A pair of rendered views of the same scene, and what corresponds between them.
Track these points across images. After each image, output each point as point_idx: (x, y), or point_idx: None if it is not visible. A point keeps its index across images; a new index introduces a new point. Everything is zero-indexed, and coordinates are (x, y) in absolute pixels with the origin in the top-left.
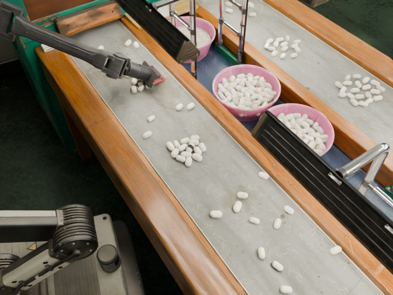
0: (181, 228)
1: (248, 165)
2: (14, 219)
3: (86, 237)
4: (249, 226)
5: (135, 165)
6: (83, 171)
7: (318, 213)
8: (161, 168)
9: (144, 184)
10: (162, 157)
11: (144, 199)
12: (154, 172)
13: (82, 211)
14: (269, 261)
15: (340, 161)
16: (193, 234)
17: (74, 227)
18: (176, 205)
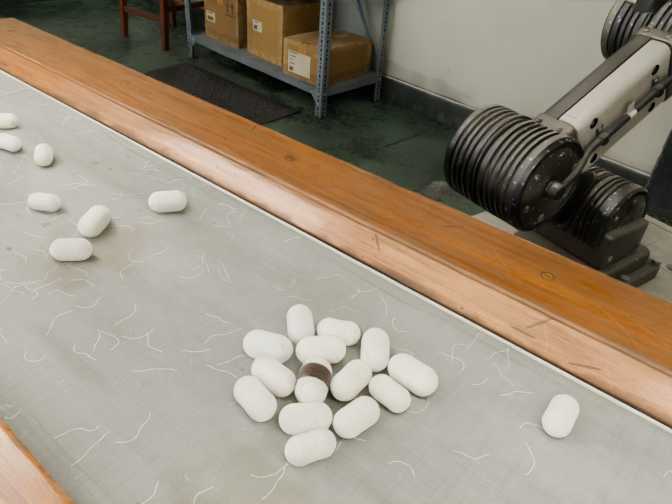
0: (259, 157)
1: (12, 368)
2: (613, 64)
3: (463, 122)
4: (64, 201)
5: (489, 263)
6: None
7: None
8: (398, 302)
9: (416, 220)
10: (419, 341)
11: (390, 192)
12: (413, 271)
13: (519, 147)
14: (26, 155)
15: None
16: (225, 151)
17: (501, 116)
18: (291, 195)
